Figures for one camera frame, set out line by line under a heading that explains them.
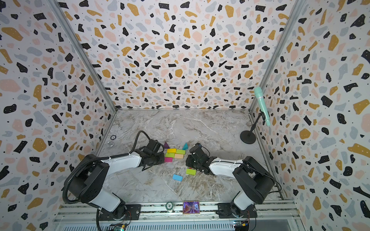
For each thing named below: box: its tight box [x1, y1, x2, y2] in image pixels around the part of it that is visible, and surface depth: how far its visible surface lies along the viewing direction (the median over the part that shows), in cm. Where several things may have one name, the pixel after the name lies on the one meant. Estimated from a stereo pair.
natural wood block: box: [174, 153, 185, 159], surface depth 96 cm
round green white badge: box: [165, 201, 174, 213], surface depth 72 cm
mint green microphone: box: [253, 86, 271, 127], surface depth 84 cm
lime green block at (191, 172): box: [185, 168, 197, 176], surface depth 89 cm
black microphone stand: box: [239, 109, 266, 145], surface depth 105 cm
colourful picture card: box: [182, 200, 200, 215], surface depth 76 cm
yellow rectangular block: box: [167, 148, 177, 154], surface depth 97 cm
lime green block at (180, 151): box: [176, 149, 186, 155], surface depth 99 cm
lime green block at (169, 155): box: [165, 152, 175, 158], surface depth 96 cm
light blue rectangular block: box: [172, 173, 184, 182], surface depth 87 cm
